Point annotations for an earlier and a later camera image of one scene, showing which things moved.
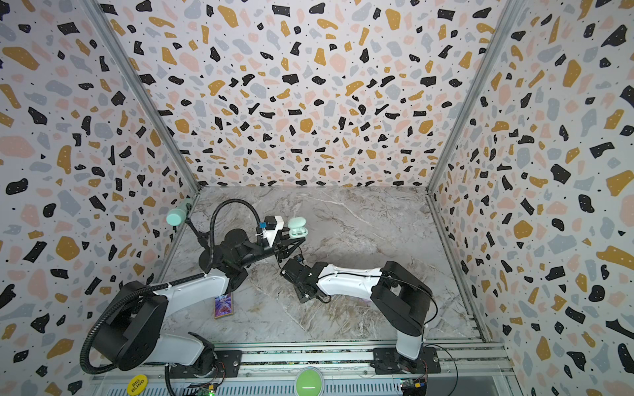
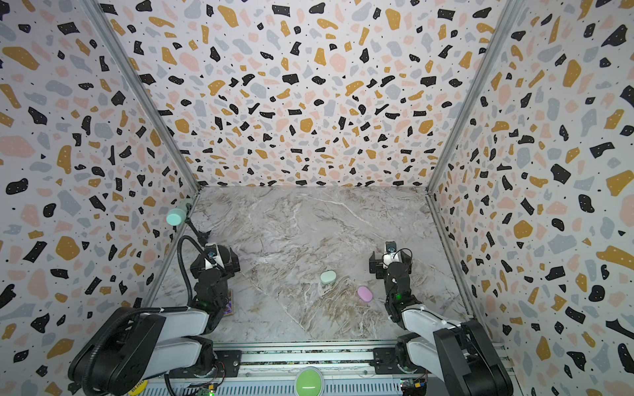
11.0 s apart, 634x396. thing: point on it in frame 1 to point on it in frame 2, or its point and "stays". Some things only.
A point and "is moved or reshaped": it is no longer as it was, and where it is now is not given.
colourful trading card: (224, 305) stays
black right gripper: (290, 270) to (379, 265)
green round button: (309, 382) stays
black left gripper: (279, 251) to (229, 268)
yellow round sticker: (137, 384) stays
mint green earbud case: (297, 228) is moved or reshaped
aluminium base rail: (274, 368) stays
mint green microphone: (177, 216) stays
